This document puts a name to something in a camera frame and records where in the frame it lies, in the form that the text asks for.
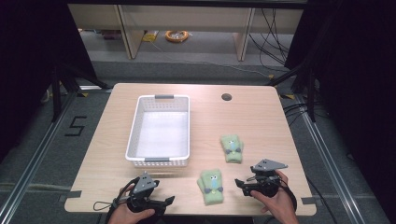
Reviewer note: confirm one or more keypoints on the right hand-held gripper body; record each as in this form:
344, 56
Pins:
267, 166

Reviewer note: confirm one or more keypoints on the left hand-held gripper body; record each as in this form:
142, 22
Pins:
144, 184

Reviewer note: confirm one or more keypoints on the green fuzzy mitten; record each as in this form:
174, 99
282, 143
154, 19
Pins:
232, 148
211, 186

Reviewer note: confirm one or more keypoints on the white plastic basket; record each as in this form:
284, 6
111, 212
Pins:
160, 130

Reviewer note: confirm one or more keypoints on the person's right hand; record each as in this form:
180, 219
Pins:
280, 207

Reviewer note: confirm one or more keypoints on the person's left hand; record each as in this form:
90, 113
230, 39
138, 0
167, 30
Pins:
124, 216

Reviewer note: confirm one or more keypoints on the grey tape strip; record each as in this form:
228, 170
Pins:
72, 194
308, 201

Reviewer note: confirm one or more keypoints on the black metal stand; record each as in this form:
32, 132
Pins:
62, 90
306, 81

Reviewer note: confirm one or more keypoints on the black curtain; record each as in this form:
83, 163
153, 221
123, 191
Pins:
351, 77
31, 62

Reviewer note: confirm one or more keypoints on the yellow packet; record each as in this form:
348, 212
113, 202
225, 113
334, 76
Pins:
150, 36

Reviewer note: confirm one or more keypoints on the aluminium floor rail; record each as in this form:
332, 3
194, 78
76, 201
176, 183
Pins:
330, 158
34, 158

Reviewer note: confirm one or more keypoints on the pale wooden desk frame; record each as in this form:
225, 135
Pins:
186, 18

